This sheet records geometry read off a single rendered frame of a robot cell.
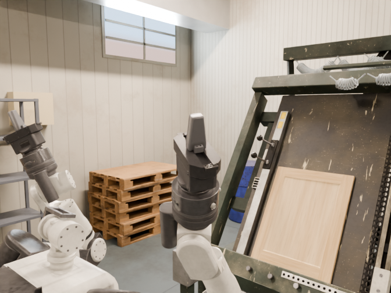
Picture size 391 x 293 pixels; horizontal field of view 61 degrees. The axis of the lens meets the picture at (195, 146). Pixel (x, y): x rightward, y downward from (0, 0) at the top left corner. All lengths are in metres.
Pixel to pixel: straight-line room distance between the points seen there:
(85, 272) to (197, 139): 0.42
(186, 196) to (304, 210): 1.42
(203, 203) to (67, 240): 0.34
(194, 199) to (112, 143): 4.60
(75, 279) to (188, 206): 0.32
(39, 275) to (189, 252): 0.35
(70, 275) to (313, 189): 1.47
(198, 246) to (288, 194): 1.43
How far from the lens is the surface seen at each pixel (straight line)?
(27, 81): 4.54
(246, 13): 5.80
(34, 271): 0.87
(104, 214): 4.63
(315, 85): 2.24
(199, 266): 0.68
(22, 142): 1.12
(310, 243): 1.90
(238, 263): 1.99
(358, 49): 2.68
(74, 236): 0.80
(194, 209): 0.60
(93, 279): 0.80
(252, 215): 2.04
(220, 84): 5.91
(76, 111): 4.82
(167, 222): 0.66
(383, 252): 1.77
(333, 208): 1.92
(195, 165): 0.53
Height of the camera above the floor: 1.73
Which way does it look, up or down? 7 degrees down
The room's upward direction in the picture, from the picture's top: straight up
